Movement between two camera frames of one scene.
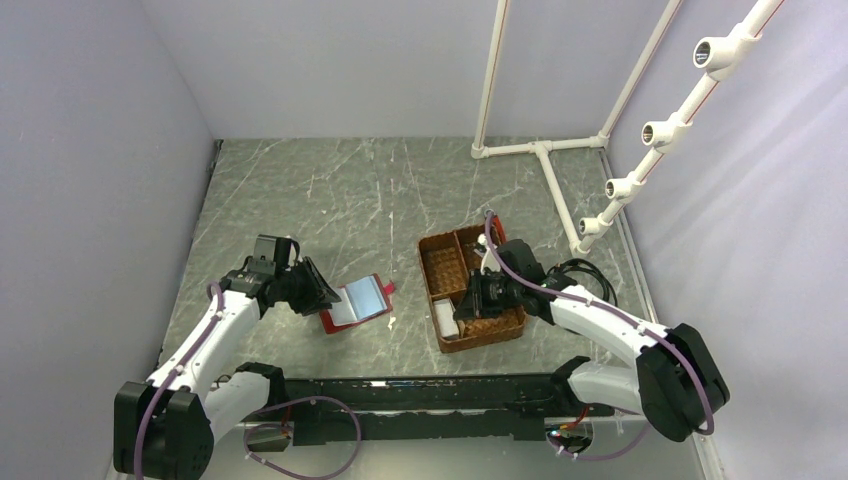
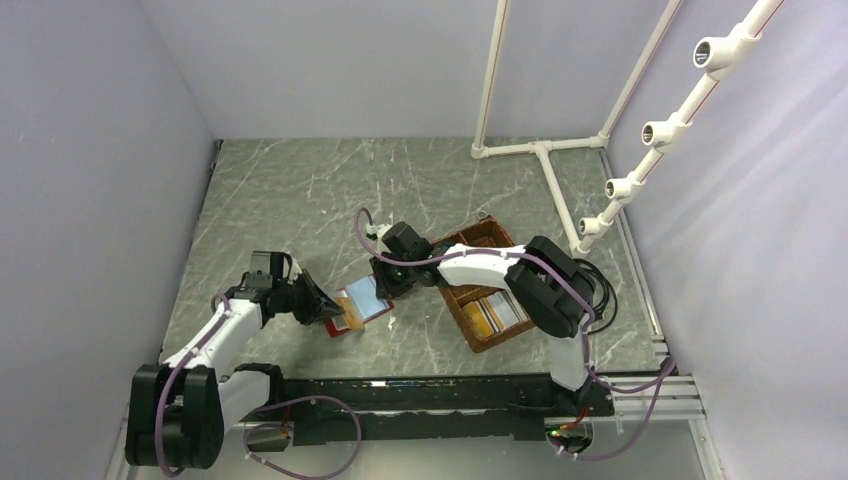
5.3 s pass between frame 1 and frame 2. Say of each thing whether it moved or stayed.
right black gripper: moved
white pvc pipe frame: stayed
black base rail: stayed
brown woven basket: moved
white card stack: moved
